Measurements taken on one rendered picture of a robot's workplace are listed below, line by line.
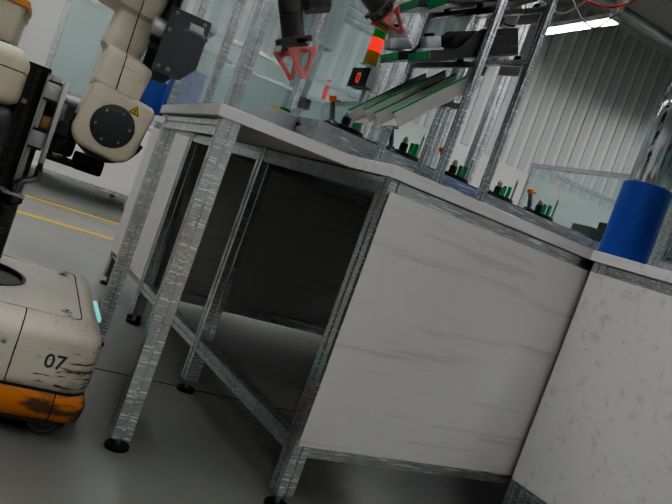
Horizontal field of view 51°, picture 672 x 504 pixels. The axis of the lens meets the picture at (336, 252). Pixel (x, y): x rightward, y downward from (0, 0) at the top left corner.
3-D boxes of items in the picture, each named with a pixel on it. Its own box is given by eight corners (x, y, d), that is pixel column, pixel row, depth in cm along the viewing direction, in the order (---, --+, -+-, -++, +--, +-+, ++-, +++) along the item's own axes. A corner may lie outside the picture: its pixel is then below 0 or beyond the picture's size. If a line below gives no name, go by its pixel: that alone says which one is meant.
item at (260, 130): (217, 114, 160) (221, 102, 160) (159, 112, 241) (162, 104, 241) (460, 211, 189) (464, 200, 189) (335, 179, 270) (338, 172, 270)
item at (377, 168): (390, 177, 160) (395, 164, 160) (188, 128, 287) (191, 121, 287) (714, 311, 234) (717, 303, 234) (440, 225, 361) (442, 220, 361)
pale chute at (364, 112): (369, 123, 202) (363, 108, 201) (353, 123, 215) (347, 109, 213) (449, 84, 209) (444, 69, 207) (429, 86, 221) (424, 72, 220)
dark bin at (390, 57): (398, 59, 202) (397, 33, 201) (380, 63, 214) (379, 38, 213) (483, 56, 211) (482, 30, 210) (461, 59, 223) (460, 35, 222)
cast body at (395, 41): (390, 48, 206) (390, 23, 204) (384, 50, 210) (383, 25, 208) (416, 48, 209) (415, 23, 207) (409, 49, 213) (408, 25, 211)
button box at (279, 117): (273, 126, 222) (280, 108, 221) (248, 122, 239) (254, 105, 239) (292, 134, 225) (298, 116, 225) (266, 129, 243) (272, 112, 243)
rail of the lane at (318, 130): (309, 151, 213) (321, 116, 212) (211, 129, 288) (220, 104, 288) (324, 157, 216) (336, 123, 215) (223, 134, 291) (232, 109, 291)
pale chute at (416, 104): (398, 127, 190) (392, 111, 188) (379, 126, 202) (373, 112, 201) (483, 85, 196) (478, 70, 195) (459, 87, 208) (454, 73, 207)
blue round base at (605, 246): (624, 265, 218) (655, 183, 216) (584, 254, 231) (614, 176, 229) (652, 278, 226) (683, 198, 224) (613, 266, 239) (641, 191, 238)
